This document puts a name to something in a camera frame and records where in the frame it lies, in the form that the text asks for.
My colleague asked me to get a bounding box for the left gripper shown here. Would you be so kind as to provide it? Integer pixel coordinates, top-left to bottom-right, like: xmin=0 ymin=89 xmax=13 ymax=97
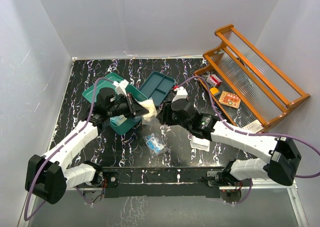
xmin=107 ymin=92 xmax=149 ymax=119

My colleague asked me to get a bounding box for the beige bandage bag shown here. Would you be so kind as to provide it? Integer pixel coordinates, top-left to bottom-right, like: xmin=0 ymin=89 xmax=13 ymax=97
xmin=139 ymin=98 xmax=159 ymax=126

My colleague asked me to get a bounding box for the blue wet wipes pack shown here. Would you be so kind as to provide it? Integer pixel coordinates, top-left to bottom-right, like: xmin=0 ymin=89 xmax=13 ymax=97
xmin=110 ymin=114 xmax=127 ymax=126

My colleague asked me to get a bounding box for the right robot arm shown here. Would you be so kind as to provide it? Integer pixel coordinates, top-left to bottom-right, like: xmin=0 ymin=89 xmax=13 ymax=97
xmin=157 ymin=99 xmax=302 ymax=186

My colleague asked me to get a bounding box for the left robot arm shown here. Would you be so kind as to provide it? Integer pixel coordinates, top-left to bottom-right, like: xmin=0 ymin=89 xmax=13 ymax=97
xmin=25 ymin=87 xmax=149 ymax=204

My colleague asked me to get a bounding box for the green medicine box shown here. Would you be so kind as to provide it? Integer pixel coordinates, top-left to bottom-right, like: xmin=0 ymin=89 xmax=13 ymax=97
xmin=82 ymin=73 xmax=149 ymax=135

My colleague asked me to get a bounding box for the blue mask clear bag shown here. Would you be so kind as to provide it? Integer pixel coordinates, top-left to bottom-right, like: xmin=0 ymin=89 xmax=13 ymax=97
xmin=143 ymin=133 xmax=168 ymax=158

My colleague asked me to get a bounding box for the dark teal divider tray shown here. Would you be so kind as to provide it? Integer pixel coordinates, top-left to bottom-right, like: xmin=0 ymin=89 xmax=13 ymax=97
xmin=139 ymin=71 xmax=176 ymax=107

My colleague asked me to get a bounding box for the white gauze pack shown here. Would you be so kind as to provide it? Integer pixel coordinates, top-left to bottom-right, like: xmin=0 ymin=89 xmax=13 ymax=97
xmin=190 ymin=136 xmax=211 ymax=152

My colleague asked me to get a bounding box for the yellow small block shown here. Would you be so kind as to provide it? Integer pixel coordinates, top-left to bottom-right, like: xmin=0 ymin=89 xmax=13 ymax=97
xmin=210 ymin=87 xmax=221 ymax=97

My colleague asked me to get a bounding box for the red white small box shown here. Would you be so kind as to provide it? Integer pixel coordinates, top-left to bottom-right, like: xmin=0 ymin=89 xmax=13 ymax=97
xmin=206 ymin=74 xmax=223 ymax=88

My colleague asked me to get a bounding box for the orange patterned card pack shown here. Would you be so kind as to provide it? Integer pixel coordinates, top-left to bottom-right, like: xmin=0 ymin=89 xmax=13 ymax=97
xmin=218 ymin=90 xmax=241 ymax=109

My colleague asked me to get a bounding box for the orange wooden shelf rack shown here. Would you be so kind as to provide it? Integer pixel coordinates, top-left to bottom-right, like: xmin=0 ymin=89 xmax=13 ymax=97
xmin=194 ymin=24 xmax=310 ymax=132

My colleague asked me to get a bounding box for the white label box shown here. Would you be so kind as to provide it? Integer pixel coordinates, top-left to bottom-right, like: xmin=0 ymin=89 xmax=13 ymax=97
xmin=242 ymin=119 xmax=264 ymax=134

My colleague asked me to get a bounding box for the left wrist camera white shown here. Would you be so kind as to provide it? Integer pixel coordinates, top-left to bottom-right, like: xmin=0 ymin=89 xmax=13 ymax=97
xmin=113 ymin=79 xmax=129 ymax=96

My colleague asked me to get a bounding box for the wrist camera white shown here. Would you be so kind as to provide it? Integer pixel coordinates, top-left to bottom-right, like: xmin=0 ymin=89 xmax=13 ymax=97
xmin=172 ymin=86 xmax=188 ymax=102
xmin=113 ymin=79 xmax=129 ymax=96

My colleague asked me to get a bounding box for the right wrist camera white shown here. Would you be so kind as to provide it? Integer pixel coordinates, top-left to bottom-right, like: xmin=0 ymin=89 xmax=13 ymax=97
xmin=172 ymin=86 xmax=188 ymax=102

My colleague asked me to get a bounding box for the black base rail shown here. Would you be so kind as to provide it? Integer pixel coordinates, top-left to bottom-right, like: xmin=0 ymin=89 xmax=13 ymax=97
xmin=74 ymin=165 xmax=253 ymax=199

